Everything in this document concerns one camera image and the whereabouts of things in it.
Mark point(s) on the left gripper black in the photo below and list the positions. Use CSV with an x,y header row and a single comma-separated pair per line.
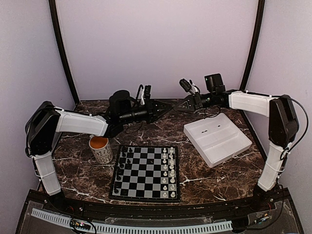
x,y
152,107

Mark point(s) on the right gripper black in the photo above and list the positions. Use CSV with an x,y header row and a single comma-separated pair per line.
x,y
194,103

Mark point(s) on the white plastic tray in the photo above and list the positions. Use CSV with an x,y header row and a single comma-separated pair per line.
x,y
218,144

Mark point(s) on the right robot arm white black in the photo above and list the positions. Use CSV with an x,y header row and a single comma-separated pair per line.
x,y
283,121

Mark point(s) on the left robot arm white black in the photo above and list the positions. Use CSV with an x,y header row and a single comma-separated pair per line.
x,y
49,119

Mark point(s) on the black silver chess board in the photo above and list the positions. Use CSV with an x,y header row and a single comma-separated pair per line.
x,y
142,182

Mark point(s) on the white chess pieces row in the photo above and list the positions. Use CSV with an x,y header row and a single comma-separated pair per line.
x,y
168,184

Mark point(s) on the patterned mug orange inside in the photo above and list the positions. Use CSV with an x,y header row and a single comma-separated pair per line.
x,y
101,149

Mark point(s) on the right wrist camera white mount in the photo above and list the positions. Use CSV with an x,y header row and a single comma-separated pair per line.
x,y
189,87

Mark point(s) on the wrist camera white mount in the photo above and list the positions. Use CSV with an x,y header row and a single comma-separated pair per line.
x,y
143,94
189,87

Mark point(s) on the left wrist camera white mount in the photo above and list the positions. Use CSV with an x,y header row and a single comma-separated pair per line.
x,y
143,94

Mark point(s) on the right black frame post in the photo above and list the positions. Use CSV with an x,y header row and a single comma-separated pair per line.
x,y
253,46

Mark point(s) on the black frame post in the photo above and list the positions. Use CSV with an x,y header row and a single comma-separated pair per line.
x,y
61,50
253,46

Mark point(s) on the black aluminium front rail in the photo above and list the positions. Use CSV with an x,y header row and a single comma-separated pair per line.
x,y
236,209

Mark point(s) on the left black frame post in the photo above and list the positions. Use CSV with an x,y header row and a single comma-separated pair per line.
x,y
61,50

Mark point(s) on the white slotted cable duct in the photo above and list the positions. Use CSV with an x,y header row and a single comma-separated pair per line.
x,y
102,228

